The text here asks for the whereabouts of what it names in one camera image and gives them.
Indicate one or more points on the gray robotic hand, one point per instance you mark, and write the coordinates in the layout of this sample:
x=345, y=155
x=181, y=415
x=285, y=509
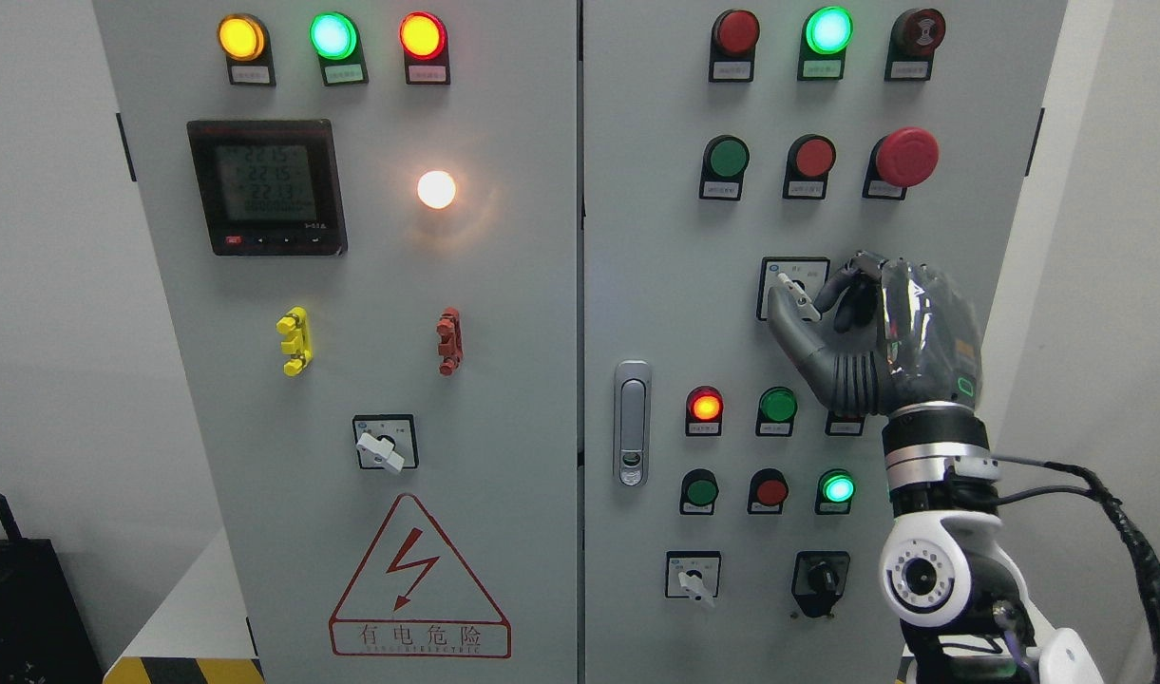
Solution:
x=893, y=334

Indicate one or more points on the green indicator middle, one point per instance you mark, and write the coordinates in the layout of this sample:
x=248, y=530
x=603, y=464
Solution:
x=776, y=411

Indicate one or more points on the lit green indicator lower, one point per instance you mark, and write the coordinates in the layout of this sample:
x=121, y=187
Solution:
x=835, y=492

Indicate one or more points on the red emergency stop button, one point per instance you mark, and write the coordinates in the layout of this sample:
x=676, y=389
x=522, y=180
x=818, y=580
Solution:
x=898, y=161

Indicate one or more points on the red push button upper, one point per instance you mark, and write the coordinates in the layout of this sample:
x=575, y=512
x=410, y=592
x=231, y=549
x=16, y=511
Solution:
x=810, y=159

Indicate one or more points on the red push button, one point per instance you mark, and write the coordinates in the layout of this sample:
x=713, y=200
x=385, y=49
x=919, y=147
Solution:
x=768, y=491
x=810, y=159

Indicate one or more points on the red push button lower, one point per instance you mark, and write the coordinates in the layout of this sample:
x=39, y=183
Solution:
x=768, y=491

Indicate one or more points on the lit red indicator middle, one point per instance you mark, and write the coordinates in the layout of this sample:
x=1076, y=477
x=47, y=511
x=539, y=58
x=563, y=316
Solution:
x=703, y=412

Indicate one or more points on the green push button upper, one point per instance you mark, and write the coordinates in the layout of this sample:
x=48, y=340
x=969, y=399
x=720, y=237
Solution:
x=723, y=168

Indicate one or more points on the green push button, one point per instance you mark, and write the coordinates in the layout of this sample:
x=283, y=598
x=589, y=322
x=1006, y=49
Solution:
x=698, y=493
x=723, y=168

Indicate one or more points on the right cabinet door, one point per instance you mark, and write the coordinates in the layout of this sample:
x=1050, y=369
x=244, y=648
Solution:
x=673, y=280

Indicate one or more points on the cabinet door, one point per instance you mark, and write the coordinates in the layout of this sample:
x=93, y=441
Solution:
x=673, y=280
x=497, y=441

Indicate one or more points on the green push button lower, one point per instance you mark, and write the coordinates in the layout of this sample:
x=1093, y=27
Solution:
x=698, y=493

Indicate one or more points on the black red buzzer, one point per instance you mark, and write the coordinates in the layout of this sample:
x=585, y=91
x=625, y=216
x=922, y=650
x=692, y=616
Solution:
x=913, y=41

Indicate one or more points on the bright green indicator top right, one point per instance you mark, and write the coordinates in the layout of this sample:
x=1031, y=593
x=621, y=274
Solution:
x=822, y=48

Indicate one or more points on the dark red indicator top right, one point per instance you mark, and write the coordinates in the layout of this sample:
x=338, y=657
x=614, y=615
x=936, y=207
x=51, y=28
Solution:
x=733, y=42

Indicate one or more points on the red terminal clip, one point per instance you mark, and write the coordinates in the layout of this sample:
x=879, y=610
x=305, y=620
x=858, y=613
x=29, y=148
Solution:
x=450, y=348

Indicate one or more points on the white glowing lamp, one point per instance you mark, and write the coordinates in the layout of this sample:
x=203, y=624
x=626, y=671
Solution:
x=437, y=189

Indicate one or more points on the left cabinet door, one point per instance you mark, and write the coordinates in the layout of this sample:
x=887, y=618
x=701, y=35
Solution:
x=497, y=441

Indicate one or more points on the red high voltage warning sign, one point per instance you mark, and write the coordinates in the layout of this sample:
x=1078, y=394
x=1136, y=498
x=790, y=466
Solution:
x=414, y=595

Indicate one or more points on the red-orange indicator light top left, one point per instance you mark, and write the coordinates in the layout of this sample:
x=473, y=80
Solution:
x=424, y=41

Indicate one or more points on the yellow terminal clip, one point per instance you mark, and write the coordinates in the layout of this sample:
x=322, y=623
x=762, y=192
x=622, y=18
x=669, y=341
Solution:
x=294, y=329

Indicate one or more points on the green indicator light top left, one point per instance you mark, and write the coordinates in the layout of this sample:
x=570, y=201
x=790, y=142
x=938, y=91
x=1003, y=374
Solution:
x=338, y=46

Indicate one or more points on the black digital power meter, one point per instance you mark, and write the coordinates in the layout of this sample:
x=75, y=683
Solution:
x=269, y=188

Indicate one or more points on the yellow indicator light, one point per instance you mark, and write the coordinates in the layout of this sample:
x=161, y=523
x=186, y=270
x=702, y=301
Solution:
x=246, y=44

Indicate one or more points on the black box with antenna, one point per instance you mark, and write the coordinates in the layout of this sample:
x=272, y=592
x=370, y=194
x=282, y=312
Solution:
x=42, y=636

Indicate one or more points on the black rotary switch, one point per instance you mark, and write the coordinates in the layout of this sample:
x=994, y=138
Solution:
x=819, y=581

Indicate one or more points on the silver door latch handle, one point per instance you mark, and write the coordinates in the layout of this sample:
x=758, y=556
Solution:
x=632, y=401

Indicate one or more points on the left door gray rotary switch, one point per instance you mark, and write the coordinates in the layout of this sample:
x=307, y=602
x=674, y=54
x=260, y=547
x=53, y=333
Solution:
x=385, y=442

